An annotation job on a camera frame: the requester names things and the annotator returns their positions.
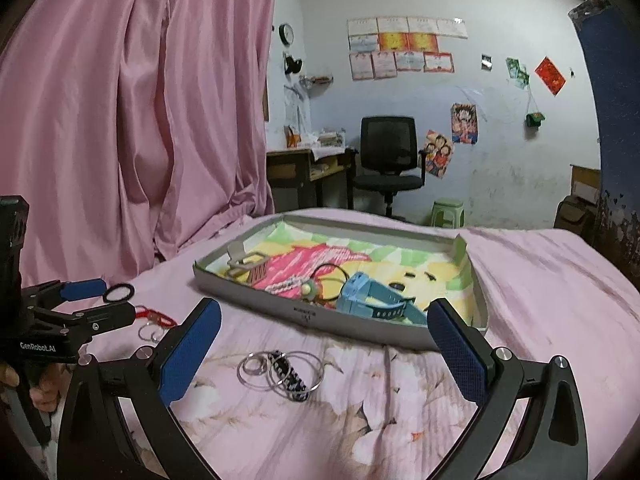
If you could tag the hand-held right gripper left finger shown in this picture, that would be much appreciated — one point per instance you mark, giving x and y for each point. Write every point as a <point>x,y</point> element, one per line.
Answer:
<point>192,347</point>

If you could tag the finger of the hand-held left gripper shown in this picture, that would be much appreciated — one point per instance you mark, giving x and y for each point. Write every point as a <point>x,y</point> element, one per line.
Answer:
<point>100,317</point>
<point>82,288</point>

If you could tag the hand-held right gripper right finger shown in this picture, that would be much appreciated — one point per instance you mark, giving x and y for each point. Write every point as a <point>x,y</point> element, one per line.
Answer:
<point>457,347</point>

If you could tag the small silver bangle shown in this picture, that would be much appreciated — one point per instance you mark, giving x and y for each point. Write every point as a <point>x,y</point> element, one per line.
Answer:
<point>245,377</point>

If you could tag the grey shallow cardboard box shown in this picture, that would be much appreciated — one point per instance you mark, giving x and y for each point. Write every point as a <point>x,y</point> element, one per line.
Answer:
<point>260,305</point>

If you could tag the person's left hand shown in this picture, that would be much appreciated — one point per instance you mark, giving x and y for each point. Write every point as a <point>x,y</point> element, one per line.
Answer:
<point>45,395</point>

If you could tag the colourful cartoon box liner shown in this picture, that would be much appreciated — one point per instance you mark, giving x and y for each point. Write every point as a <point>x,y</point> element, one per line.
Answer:
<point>440,272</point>

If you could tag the pink bed sheet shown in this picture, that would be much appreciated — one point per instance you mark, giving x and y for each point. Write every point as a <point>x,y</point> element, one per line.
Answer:
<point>540,300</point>

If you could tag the beige hair claw clip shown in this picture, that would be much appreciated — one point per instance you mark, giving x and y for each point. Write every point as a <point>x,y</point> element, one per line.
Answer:
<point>240,260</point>

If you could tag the brown hair comb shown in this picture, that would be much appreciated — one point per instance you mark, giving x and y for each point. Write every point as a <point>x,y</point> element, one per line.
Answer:
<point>260,272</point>

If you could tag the blue wrist watch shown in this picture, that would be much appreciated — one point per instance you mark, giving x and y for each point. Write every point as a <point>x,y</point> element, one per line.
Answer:
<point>360,300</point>

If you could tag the green round pendant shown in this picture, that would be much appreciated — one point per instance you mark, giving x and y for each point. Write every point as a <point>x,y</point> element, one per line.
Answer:
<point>310,291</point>

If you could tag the green plastic stool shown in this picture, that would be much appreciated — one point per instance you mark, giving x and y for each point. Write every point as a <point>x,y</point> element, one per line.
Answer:
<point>447,210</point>

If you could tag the dark bag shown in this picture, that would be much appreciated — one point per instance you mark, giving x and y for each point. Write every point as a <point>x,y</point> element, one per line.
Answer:
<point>575,215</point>

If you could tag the pink curtain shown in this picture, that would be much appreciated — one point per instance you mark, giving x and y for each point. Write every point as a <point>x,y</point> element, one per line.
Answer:
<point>125,110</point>

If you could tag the wooden desk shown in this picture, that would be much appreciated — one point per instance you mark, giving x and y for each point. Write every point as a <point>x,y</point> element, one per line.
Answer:
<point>290,165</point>

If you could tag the wooden cabinet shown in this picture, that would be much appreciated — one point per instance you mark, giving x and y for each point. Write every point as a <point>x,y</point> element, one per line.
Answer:
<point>586,180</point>

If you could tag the black office chair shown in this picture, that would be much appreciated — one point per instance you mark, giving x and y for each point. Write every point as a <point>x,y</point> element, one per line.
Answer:
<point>388,145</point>

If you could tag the green hanging pouch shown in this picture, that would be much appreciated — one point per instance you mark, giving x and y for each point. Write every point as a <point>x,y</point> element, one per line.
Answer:
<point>534,120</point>

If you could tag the stack of books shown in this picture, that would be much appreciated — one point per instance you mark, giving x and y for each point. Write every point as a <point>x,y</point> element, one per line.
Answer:
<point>320,139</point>

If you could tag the blue dotted curtain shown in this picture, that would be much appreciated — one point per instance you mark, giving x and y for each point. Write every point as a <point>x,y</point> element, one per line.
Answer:
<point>615,110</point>

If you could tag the cartoon family wall poster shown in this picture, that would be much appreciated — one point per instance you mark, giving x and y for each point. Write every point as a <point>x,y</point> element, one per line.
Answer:
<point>439,155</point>

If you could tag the anime wall poster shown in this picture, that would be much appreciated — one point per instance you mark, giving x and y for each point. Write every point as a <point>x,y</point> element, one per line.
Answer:
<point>464,124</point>

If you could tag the white wall papers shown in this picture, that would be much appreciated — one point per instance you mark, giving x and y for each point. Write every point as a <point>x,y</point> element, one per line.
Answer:
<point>296,105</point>

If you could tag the green wall photos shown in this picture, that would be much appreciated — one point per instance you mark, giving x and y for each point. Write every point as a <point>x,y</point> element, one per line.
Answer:
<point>517,72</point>

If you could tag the red diamond wall paper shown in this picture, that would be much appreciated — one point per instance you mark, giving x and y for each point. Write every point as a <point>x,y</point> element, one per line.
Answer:
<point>550,76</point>

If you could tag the small wall photo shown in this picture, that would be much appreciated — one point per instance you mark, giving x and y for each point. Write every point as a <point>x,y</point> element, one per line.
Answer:
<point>487,62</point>

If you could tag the small wall shelf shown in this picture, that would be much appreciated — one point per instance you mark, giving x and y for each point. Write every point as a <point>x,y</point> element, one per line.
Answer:
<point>316,80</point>

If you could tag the black wall fan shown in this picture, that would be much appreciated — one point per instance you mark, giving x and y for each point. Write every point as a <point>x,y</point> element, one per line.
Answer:
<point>292,64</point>

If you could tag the group of wall certificates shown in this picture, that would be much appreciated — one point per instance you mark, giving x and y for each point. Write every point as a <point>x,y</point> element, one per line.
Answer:
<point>400,50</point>

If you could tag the round wall clock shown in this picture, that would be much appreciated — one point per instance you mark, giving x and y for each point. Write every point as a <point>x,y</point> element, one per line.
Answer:
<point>286,33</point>

